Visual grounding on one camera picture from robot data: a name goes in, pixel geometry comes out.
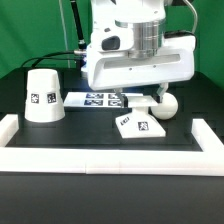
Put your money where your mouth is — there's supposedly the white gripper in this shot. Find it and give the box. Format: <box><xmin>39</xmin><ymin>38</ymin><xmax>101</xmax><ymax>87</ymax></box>
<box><xmin>87</xmin><ymin>36</ymin><xmax>196</xmax><ymax>108</ymax></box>

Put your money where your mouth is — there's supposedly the white lamp bulb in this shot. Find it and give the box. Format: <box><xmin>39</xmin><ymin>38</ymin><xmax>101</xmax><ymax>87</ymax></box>
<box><xmin>151</xmin><ymin>93</ymin><xmax>178</xmax><ymax>120</ymax></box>

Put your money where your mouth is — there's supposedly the white lamp base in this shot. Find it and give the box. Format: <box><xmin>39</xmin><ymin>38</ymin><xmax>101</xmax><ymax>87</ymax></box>
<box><xmin>115</xmin><ymin>96</ymin><xmax>166</xmax><ymax>138</ymax></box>

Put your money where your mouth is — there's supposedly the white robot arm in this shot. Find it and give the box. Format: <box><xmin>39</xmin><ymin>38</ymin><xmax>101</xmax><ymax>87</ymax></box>
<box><xmin>82</xmin><ymin>0</ymin><xmax>196</xmax><ymax>100</ymax></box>

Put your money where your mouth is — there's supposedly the white lamp shade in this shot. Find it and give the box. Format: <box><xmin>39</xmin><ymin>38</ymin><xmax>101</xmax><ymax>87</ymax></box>
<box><xmin>25</xmin><ymin>69</ymin><xmax>65</xmax><ymax>123</ymax></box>

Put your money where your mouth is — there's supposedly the white marker sheet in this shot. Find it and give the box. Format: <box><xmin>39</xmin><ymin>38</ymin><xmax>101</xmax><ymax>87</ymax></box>
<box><xmin>63</xmin><ymin>91</ymin><xmax>144</xmax><ymax>109</ymax></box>

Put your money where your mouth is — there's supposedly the black corrugated hose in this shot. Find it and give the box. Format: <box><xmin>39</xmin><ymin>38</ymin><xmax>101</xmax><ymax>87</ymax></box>
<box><xmin>69</xmin><ymin>0</ymin><xmax>88</xmax><ymax>51</ymax></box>

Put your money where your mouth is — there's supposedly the white U-shaped frame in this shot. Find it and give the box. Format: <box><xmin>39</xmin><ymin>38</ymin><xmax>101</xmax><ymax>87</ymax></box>
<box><xmin>0</xmin><ymin>114</ymin><xmax>224</xmax><ymax>176</ymax></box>

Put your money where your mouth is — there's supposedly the black cable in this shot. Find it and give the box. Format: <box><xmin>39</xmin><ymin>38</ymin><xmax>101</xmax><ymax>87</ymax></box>
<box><xmin>20</xmin><ymin>50</ymin><xmax>88</xmax><ymax>69</ymax></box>

